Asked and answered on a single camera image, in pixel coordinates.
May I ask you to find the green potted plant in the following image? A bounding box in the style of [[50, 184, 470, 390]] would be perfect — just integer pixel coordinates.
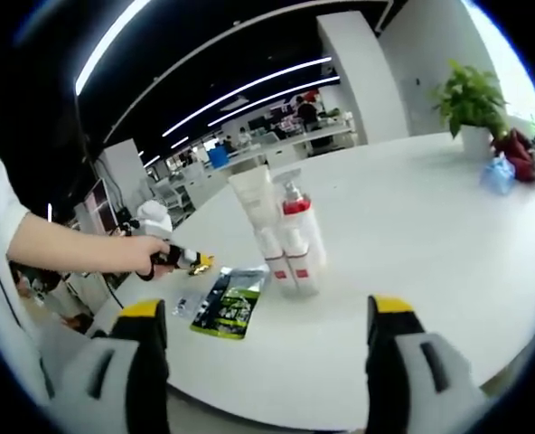
[[429, 58, 512, 154]]

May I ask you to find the tall white cabinet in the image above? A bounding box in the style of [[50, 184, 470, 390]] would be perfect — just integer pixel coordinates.
[[96, 137, 152, 214]]

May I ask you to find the white red-collar pump bottle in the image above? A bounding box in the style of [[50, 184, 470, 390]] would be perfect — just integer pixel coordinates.
[[274, 168, 328, 291]]

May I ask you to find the white skincare tube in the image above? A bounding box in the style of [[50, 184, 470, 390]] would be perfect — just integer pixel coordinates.
[[227, 165, 284, 273]]

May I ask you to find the wide ceiling light strip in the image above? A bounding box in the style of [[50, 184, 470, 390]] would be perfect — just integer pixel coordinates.
[[74, 0, 152, 95]]

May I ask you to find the small blue skincare sample sachet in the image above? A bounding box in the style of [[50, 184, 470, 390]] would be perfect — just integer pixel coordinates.
[[171, 292, 208, 318]]

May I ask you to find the long white counter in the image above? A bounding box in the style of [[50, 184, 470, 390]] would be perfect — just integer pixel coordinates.
[[149, 119, 357, 214]]

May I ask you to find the green silver skincare sachet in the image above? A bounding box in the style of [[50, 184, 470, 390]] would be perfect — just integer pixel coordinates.
[[189, 264, 271, 340]]

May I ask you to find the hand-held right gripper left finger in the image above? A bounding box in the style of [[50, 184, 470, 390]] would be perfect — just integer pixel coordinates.
[[45, 297, 172, 434]]

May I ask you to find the dark red object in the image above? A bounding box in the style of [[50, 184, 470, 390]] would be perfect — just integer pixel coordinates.
[[493, 128, 535, 184]]

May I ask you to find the light blue bag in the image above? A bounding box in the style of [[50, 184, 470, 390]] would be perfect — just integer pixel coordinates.
[[479, 153, 518, 196]]

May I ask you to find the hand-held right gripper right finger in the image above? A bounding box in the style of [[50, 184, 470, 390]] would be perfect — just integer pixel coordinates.
[[365, 293, 490, 434]]

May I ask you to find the person's left hand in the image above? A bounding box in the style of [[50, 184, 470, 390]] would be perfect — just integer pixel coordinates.
[[129, 235, 173, 282]]

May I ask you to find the blue container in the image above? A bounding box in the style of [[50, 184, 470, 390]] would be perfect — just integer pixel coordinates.
[[205, 146, 230, 170]]

